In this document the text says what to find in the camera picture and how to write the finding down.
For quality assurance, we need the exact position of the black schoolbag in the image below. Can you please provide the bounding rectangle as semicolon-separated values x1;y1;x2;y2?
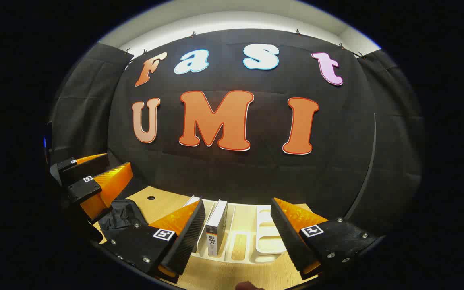
97;199;150;244

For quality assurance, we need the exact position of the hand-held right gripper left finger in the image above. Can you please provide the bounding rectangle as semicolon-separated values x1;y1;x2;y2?
102;197;207;280

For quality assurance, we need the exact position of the thin grey pole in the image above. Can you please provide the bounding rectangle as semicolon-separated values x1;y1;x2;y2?
344;113;377;220

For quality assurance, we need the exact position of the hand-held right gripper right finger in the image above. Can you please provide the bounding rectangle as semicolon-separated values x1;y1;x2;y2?
271;197;379;280

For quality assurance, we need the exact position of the white desktop bookshelf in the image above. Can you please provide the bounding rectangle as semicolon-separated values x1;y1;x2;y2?
184;195;297;265

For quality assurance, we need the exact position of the white portrait cover book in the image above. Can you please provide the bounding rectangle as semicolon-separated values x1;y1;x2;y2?
206;199;229;258

